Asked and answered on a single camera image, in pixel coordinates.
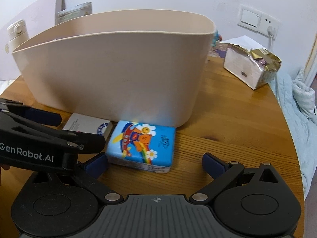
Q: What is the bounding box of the blue bear tissue pack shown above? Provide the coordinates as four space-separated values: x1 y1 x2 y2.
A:
105 120 176 173

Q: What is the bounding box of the white flat card box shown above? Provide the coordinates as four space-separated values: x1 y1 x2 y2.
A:
63 113 113 141

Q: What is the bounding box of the white thermos bottle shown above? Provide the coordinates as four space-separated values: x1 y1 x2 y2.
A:
7 19 29 51

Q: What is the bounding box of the light blue blanket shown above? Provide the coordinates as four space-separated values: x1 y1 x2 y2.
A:
269 70 316 198

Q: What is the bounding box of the banana chips snack bag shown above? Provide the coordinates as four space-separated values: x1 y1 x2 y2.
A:
55 2 92 25

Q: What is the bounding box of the beige plastic storage bin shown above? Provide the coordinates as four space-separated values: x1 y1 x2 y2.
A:
12 9 217 127

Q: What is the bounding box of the white gold snack box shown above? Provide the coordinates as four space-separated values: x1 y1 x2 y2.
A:
223 44 282 90

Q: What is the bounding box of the patterned table mat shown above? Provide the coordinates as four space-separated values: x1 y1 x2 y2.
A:
208 42 228 59

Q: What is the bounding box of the white paper sheet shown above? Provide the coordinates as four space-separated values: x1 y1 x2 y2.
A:
221 36 264 50

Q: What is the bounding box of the blue cartoon figurine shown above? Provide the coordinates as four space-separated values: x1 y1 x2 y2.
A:
211 30 222 47

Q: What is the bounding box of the lilac board leaning on wall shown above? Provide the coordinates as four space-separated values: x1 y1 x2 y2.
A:
0 0 62 81

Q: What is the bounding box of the white plug and cable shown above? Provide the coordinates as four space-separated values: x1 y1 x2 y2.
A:
266 26 278 53

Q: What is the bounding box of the white wall switch socket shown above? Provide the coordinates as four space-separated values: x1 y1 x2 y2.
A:
238 4 281 40

